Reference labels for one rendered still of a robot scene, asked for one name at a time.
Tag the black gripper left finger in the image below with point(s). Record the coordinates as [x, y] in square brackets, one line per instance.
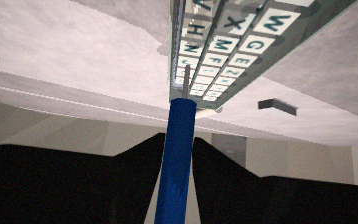
[118, 189]

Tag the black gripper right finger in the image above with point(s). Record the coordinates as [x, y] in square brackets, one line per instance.
[227, 193]

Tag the keyboard with white letter keys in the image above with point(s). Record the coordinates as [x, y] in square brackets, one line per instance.
[230, 44]

